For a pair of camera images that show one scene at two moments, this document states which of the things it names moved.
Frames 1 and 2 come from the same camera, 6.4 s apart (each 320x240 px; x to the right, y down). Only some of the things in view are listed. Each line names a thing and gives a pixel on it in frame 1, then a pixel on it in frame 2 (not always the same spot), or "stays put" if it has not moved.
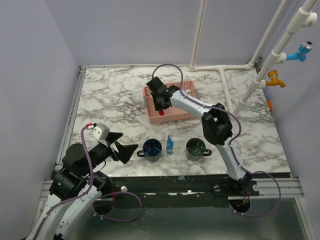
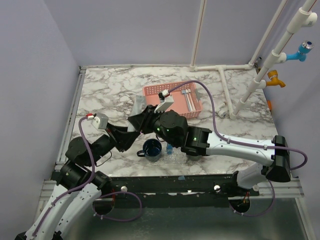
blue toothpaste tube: x=169 y=145 stays put
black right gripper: x=157 y=107 → x=141 y=122
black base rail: x=175 y=191 stays put
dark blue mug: x=152 y=150 stays put
